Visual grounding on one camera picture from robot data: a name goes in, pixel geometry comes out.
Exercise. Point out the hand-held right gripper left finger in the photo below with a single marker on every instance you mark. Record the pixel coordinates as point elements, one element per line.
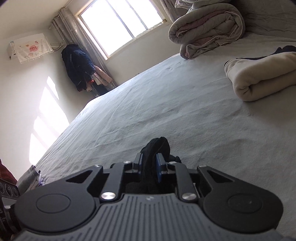
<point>140,163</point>

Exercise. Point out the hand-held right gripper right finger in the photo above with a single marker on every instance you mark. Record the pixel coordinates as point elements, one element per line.
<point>159,169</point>

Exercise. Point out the black t-shirt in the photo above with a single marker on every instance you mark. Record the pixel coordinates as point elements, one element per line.
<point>151,157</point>

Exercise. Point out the person's left forearm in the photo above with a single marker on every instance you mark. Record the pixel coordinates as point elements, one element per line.
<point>5,170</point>

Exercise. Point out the stack of folded clothes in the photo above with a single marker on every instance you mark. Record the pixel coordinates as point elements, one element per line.
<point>29,176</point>

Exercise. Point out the grey bed sheet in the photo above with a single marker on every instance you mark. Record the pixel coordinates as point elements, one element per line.
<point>161,104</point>

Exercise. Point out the hanging pink garment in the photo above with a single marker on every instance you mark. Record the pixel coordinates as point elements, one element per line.
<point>103,77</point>

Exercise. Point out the hanging dark blue coat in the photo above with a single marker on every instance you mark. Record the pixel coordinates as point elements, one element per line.
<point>76,64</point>

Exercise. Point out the folded cream garment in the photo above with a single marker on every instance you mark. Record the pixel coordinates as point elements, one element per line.
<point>261,76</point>

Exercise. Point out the window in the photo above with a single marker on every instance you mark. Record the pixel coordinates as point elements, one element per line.
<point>120,23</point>

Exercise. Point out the air conditioner with printed cover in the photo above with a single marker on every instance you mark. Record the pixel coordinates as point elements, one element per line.
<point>30,47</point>

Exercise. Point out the folded grey pink quilt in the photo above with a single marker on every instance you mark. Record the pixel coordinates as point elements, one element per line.
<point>208,30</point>

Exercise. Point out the grey patterned curtain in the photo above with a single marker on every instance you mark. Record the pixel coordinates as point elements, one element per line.
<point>168,9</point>
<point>74,30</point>

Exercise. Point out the grey pillow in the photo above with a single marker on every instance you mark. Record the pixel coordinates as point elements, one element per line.
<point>198,4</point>

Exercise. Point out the dark folded cloth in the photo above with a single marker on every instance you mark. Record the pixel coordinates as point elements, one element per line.
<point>286,49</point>

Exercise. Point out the grey quilted headboard cover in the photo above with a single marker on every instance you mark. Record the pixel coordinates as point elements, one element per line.
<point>272,18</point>

